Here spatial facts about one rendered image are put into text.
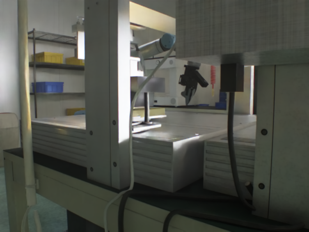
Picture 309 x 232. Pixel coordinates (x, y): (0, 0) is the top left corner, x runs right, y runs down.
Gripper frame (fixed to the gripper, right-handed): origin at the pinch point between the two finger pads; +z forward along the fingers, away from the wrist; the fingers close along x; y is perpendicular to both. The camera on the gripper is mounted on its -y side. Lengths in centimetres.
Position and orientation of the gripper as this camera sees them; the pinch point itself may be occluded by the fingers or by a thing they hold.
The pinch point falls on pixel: (187, 102)
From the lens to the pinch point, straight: 150.9
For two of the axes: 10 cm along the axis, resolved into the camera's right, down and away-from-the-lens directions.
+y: -7.1, -3.2, 6.3
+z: -1.9, 9.5, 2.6
